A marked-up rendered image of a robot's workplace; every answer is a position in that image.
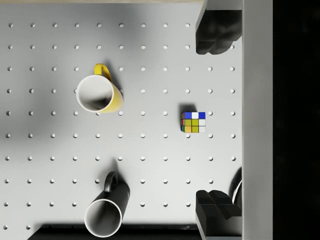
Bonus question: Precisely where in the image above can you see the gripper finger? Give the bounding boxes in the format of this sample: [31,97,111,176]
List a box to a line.
[195,0,243,56]
[195,189,243,240]

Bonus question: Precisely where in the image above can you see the black plate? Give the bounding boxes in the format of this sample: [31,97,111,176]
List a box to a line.
[229,166,243,205]

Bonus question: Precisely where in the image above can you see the puzzle cube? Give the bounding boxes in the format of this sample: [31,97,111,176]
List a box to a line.
[180,111,207,134]

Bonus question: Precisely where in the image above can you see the black mug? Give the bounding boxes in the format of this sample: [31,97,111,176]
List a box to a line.
[83,170,131,239]

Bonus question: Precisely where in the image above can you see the yellow mug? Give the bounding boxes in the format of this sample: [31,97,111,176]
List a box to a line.
[75,63,125,114]

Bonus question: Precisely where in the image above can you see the black stove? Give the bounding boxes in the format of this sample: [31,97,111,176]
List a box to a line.
[26,221,201,240]

